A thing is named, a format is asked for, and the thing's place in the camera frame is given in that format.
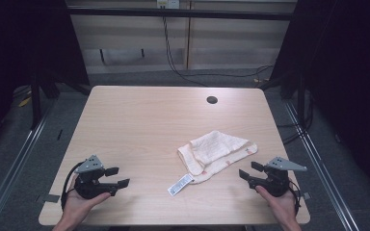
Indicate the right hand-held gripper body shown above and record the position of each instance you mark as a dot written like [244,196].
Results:
[277,186]

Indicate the small black floor strip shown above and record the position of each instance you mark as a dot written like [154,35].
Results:
[59,134]

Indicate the white towel with label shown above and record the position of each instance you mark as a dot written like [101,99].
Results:
[215,150]

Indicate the white wall outlet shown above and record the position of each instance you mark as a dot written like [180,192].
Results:
[168,4]

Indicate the person's left hand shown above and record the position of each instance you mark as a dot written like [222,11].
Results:
[77,207]

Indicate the dark round table grommet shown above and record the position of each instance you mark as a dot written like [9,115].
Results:
[212,99]

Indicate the grey tape strip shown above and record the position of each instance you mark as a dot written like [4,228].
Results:
[306,195]
[51,198]

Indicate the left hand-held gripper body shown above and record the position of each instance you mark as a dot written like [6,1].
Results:
[88,187]

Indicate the black horizontal metal bar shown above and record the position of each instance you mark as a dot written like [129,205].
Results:
[179,13]

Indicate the silver floor rail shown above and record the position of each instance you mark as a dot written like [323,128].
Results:
[16,160]
[318,160]

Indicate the person's right hand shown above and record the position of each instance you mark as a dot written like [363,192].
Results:
[284,207]

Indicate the yellow item on floor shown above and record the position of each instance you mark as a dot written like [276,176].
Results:
[24,102]

